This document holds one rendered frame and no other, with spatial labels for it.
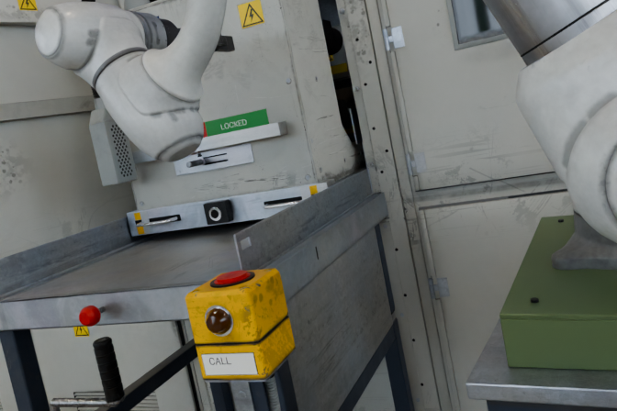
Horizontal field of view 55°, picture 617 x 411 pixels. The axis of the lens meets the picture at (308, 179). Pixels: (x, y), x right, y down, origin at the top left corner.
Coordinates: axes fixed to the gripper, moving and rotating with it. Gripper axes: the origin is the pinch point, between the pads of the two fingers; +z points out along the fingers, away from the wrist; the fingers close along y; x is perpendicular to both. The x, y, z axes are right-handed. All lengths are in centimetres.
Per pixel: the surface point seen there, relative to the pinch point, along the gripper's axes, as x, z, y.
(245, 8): 7.2, 8.4, 2.3
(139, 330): -71, 24, -70
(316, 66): -6.9, 22.0, 9.2
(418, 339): -79, 36, 15
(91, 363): -81, 22, -93
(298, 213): -35.3, -9.6, 15.9
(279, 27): 1.3, 9.2, 9.0
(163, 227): -36.8, 4.0, -30.6
